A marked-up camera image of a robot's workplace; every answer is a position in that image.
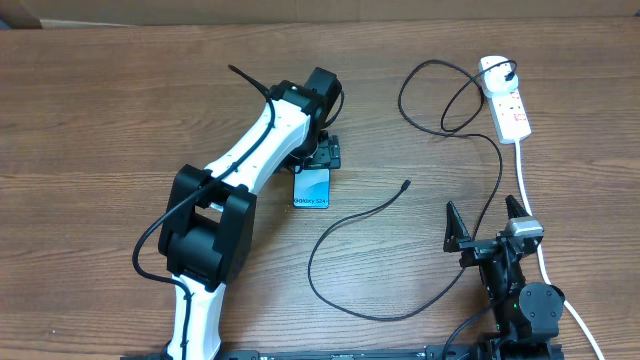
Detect black USB charging cable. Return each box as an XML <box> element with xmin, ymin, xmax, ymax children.
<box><xmin>306</xmin><ymin>59</ymin><xmax>519</xmax><ymax>323</ymax></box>

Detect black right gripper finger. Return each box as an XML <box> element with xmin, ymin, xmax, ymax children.
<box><xmin>505</xmin><ymin>195</ymin><xmax>529</xmax><ymax>219</ymax></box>
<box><xmin>443</xmin><ymin>201</ymin><xmax>471</xmax><ymax>253</ymax></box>

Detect Samsung Galaxy smartphone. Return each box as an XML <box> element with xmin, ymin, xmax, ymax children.
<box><xmin>293</xmin><ymin>169</ymin><xmax>330</xmax><ymax>209</ymax></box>

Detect white power strip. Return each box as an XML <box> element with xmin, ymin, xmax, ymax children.
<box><xmin>489</xmin><ymin>90</ymin><xmax>532</xmax><ymax>144</ymax></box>

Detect white wall charger adapter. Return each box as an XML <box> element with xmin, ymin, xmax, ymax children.
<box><xmin>478</xmin><ymin>55</ymin><xmax>519</xmax><ymax>98</ymax></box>

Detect cardboard backdrop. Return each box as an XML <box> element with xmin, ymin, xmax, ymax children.
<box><xmin>1</xmin><ymin>0</ymin><xmax>639</xmax><ymax>28</ymax></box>

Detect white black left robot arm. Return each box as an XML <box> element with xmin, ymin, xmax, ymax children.
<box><xmin>158</xmin><ymin>67</ymin><xmax>344</xmax><ymax>359</ymax></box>

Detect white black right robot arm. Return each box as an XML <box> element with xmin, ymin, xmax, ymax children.
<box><xmin>440</xmin><ymin>195</ymin><xmax>565</xmax><ymax>359</ymax></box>

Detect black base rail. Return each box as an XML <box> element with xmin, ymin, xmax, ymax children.
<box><xmin>119</xmin><ymin>343</ymin><xmax>565</xmax><ymax>360</ymax></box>

